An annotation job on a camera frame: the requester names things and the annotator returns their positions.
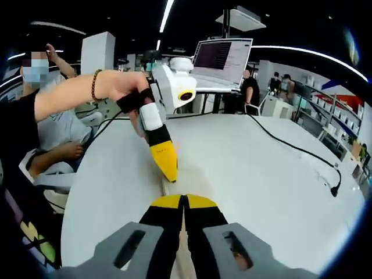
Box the black power cable with plug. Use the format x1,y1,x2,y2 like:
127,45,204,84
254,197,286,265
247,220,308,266
246,113,342,198

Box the white visitor chair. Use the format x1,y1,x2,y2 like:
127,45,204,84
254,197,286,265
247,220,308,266
245,103,262,117

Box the laptop stand table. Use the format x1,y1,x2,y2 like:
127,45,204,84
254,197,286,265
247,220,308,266
167,85,248,117

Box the ceiling air conditioner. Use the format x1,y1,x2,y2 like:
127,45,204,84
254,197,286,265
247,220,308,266
214,5,267,33

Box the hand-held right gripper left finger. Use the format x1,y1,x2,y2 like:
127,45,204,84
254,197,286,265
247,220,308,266
59,194,184,279

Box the person's black printed shirt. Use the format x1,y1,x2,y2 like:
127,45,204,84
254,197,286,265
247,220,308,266
0,95,63,271

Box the beige cutlery case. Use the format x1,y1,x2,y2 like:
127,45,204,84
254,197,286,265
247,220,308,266
160,167,217,279

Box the brown bead bracelet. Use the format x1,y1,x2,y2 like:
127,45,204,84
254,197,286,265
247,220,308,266
91,69,103,102

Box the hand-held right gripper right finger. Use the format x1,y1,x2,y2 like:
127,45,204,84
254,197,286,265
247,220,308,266
183,194,317,279

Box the white office chair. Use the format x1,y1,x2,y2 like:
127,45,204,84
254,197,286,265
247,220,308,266
19,112,103,210

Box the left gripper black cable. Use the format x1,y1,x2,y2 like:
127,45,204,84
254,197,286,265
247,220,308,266
83,112,137,146

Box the ceiling light strip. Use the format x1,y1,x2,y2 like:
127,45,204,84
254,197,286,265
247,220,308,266
156,0,176,50
251,45,367,81

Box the person's left hand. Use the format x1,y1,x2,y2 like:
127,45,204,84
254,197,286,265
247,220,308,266
103,70,154,136

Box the shelf with white boxes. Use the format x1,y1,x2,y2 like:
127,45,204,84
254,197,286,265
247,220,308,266
296,77,366,146

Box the silver open laptop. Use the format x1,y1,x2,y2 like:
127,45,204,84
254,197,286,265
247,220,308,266
187,37,253,90

